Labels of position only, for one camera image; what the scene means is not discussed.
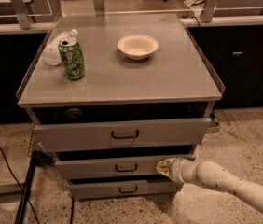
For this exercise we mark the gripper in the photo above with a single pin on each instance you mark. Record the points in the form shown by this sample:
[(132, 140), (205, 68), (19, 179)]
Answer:
[(175, 170)]

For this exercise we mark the grey drawer cabinet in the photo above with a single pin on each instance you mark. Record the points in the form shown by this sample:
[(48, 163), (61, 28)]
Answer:
[(147, 95)]

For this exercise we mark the white bowl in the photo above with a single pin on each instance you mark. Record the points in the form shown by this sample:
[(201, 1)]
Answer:
[(138, 47)]

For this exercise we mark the grey bottom drawer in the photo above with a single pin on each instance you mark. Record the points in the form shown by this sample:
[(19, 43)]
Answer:
[(123, 188)]

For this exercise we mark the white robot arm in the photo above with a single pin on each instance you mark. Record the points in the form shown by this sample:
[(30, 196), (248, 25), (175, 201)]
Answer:
[(211, 175)]

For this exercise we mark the grey drawer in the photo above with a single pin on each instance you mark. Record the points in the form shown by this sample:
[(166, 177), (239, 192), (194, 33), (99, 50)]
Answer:
[(101, 168), (123, 188), (122, 134)]

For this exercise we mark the black stand pole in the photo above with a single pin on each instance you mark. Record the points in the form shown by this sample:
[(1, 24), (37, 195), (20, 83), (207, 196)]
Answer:
[(38, 159)]

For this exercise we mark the clear plastic water bottle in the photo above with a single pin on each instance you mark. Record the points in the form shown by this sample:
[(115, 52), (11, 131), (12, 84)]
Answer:
[(51, 54)]

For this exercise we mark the dark counter cabinets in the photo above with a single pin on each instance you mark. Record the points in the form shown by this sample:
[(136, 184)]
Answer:
[(7, 72)]

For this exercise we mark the grey top drawer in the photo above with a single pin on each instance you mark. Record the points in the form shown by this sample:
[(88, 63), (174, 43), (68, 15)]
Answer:
[(122, 134)]

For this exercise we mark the green soda can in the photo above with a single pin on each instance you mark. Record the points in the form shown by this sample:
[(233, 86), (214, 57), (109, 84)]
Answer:
[(72, 58)]

